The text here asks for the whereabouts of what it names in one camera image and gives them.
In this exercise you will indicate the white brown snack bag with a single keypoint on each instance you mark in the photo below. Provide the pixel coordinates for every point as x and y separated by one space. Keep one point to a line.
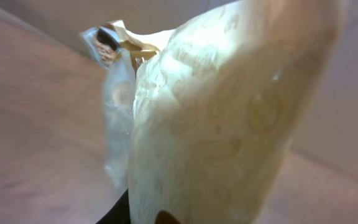
199 118

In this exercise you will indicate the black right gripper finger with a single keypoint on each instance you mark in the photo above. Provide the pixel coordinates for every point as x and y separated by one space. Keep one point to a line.
120 213

